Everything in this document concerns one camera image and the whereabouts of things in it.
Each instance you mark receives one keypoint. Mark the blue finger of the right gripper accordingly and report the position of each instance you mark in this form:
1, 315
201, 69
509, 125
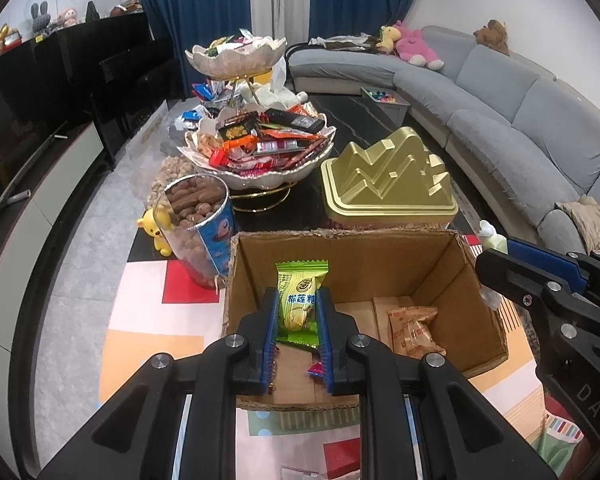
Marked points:
516, 280
553, 263

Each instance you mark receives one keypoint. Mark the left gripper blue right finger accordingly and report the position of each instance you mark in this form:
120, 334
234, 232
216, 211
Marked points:
323, 305

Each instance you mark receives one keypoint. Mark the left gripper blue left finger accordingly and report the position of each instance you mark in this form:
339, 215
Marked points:
269, 312

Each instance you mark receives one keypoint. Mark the small green candy packet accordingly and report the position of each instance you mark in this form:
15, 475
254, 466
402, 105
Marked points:
297, 284

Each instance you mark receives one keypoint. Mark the pale green jelly cup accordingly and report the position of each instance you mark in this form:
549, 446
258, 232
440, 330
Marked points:
490, 238

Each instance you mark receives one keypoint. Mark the gold fortune biscuits bag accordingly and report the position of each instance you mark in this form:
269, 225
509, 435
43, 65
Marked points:
410, 332

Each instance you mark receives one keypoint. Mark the red hawthorn snack packet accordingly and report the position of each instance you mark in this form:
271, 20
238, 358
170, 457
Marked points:
318, 368

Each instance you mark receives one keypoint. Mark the clear packet yellow cake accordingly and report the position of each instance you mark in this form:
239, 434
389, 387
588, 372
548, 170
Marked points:
294, 473

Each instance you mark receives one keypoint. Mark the beige blanket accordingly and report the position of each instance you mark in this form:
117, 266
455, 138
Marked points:
585, 214

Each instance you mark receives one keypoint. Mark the brown cardboard box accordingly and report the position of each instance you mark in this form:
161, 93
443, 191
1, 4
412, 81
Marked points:
373, 272

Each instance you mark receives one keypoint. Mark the clear jar of chocolates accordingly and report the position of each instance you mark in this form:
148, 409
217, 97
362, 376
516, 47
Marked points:
195, 217

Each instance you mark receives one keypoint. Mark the grey sectional sofa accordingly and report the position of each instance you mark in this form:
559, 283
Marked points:
528, 142

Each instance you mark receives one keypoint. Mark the colourful patterned tablecloth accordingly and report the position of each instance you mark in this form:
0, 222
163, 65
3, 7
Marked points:
158, 308

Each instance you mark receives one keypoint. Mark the yellow bear figurine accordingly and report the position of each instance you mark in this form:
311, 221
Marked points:
154, 222

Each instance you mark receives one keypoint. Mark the gold mountain lid tin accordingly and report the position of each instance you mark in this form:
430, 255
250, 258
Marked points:
395, 182

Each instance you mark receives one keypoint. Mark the two tier snack tray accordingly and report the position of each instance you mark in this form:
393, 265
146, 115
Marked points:
231, 135

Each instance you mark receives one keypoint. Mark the clear bag of nuts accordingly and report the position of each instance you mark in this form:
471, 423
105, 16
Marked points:
156, 161

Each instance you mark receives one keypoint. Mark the grey storage bin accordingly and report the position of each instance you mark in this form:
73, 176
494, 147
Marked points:
386, 104

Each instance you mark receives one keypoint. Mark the white plush tissue holder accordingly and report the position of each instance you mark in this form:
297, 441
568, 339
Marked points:
275, 94

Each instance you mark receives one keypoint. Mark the brown teddy bear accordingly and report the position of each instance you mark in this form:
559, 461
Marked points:
493, 36

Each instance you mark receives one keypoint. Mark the pink plush toy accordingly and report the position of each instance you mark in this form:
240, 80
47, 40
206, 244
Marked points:
412, 48

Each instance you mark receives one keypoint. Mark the grey tv cabinet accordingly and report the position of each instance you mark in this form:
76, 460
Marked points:
51, 181

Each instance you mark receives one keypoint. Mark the yellow plush toy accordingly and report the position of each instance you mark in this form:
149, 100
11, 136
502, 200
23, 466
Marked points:
387, 39

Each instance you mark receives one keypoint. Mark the black piano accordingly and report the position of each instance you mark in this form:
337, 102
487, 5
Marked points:
117, 74

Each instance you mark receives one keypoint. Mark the blue curtain left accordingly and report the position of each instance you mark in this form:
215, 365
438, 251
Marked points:
190, 22

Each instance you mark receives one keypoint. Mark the white sheer curtain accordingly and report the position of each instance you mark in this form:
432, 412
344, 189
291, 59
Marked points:
280, 0

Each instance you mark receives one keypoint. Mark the grey bunny plush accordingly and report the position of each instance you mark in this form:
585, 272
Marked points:
40, 17

